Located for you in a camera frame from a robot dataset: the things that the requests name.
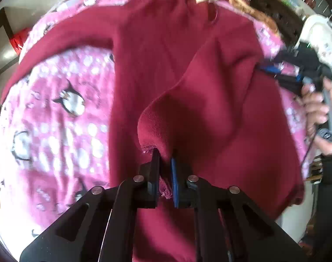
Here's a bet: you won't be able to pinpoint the maroon fleece garment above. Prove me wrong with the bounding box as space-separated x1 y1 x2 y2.
1 0 303 261

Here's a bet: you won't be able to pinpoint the person's right hand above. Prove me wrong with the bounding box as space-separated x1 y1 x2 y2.
302 78 332 156

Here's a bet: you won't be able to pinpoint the white plastic chair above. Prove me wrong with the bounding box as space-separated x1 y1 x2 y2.
295 14 332 71

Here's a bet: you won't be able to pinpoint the pink penguin blanket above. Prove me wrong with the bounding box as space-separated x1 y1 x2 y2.
0 0 317 233

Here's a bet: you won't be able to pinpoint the red shiny bag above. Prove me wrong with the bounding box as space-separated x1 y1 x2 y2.
9 28 31 56

